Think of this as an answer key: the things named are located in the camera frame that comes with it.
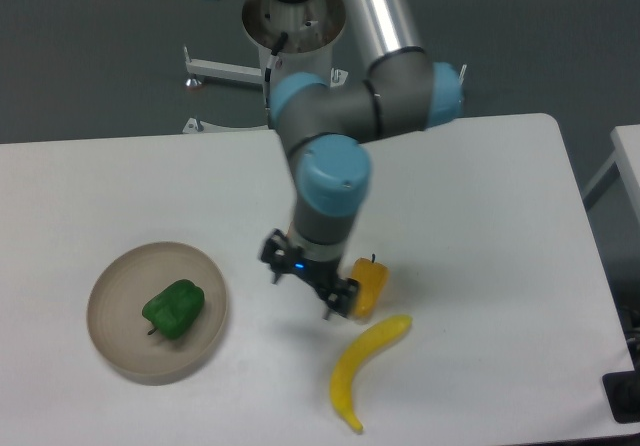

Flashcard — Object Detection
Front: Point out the green bell pepper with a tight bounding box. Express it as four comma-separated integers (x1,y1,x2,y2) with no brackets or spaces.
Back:
141,279,205,340

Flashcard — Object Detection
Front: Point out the black device at table edge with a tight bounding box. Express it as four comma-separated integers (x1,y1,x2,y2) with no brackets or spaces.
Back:
602,371,639,424

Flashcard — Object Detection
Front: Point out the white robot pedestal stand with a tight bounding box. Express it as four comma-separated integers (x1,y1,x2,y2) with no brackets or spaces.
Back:
180,0,468,135

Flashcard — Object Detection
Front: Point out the white side table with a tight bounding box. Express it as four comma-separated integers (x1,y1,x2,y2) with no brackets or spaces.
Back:
581,124,640,218

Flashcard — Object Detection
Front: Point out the beige round plate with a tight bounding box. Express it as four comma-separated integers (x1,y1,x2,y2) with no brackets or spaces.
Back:
86,241,229,385

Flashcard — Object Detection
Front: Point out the yellow orange bell pepper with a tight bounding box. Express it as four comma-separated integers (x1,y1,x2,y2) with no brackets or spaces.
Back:
349,258,390,320

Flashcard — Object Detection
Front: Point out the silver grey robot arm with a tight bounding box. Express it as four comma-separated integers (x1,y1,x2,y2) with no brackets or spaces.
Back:
242,0,464,318

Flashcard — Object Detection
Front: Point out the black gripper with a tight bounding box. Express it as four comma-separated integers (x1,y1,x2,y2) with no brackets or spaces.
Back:
259,229,359,320

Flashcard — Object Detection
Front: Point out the yellow banana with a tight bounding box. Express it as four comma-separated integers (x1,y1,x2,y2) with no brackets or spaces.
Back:
328,314,413,434

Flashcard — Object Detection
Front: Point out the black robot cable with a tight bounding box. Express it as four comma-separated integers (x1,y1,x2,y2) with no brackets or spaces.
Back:
262,31,289,117

